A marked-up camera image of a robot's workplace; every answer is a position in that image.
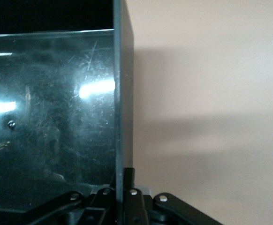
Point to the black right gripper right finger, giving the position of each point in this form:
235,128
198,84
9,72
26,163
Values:
136,208

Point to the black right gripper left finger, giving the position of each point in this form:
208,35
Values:
80,211

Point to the black plastic tray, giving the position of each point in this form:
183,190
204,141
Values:
56,117

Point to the brown table cover sheet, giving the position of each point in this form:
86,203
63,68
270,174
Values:
209,93

